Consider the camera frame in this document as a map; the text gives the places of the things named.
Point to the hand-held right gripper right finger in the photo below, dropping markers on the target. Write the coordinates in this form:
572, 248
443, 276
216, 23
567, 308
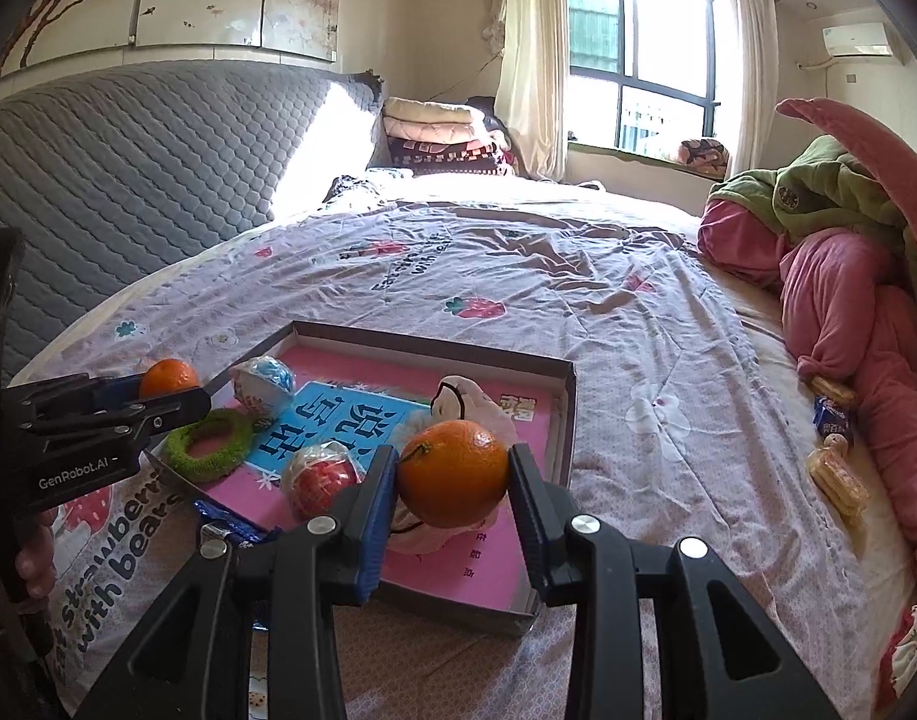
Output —
530, 525

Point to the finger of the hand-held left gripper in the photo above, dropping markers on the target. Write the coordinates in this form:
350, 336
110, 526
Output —
128, 420
117, 388

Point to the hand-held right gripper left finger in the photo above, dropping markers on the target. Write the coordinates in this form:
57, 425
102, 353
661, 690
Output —
372, 532

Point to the small orange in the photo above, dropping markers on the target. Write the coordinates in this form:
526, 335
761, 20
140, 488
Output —
170, 379

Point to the foil egg toy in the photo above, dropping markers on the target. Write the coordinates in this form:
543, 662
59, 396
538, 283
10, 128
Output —
267, 382
320, 480

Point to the large orange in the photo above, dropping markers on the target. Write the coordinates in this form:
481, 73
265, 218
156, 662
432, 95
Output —
451, 472

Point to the shallow cardboard box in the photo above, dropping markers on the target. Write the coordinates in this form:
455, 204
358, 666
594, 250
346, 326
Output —
466, 611

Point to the person's left hand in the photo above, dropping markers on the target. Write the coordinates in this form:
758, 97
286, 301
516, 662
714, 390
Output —
37, 559

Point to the pink and blue book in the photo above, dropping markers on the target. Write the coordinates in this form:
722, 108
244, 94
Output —
338, 420

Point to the blue drink carton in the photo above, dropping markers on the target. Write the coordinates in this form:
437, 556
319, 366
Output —
230, 525

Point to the grey quilted headboard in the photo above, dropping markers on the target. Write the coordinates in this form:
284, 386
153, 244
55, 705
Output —
128, 165

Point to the long yellow snack packet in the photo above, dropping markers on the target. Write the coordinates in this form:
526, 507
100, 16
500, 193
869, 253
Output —
837, 480

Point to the dark floral pillow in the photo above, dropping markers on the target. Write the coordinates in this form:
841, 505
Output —
365, 186

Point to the blue snack packet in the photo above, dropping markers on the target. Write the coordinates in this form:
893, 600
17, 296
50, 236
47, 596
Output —
833, 421

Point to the small yellow snack packet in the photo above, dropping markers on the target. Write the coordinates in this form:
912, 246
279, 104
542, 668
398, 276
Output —
833, 390

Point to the dark patterned folded blanket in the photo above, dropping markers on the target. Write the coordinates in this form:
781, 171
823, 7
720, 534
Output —
451, 161

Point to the pink folded blanket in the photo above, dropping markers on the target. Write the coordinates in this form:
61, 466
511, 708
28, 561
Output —
443, 141

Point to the red floral cloth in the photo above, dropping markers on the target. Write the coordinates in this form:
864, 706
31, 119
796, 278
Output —
912, 652

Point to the patterned windowsill cushion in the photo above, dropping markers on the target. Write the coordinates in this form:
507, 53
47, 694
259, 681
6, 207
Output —
704, 156

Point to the cream folded blanket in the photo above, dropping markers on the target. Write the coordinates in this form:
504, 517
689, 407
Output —
436, 116

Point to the green fleece garment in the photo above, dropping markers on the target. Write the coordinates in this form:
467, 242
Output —
818, 202

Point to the cream curtain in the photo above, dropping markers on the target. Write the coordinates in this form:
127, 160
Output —
755, 75
530, 52

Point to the window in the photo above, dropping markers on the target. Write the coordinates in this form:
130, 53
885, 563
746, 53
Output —
653, 37

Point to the long pink cushion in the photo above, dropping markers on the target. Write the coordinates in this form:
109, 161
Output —
878, 157

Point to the white air conditioner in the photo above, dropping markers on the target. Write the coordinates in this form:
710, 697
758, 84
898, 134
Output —
857, 40

